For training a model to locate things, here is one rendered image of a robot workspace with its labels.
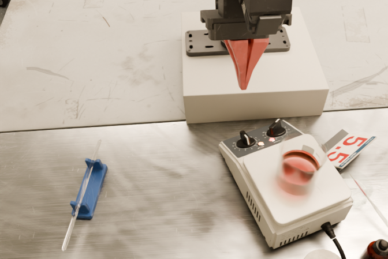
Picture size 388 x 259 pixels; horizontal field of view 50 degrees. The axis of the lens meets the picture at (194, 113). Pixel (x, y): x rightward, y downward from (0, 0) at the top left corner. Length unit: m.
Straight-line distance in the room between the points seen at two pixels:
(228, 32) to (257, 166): 0.22
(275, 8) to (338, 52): 0.53
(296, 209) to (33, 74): 0.62
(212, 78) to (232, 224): 0.26
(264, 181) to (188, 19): 0.42
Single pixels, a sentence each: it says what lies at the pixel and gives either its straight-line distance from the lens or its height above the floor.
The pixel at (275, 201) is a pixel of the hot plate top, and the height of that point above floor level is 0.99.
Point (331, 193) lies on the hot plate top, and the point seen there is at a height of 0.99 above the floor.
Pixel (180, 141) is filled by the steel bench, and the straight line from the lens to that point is 0.76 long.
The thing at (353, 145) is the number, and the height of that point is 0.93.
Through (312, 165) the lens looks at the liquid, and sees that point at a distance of 0.59.
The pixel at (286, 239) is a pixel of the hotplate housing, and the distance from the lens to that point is 0.64.
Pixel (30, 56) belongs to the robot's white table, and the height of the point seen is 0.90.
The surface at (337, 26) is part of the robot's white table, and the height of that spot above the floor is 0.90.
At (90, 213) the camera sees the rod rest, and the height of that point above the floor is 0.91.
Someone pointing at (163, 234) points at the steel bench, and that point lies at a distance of 0.67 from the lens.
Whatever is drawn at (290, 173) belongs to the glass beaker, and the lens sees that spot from 0.55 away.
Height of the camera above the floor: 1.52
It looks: 51 degrees down
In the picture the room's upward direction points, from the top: 5 degrees counter-clockwise
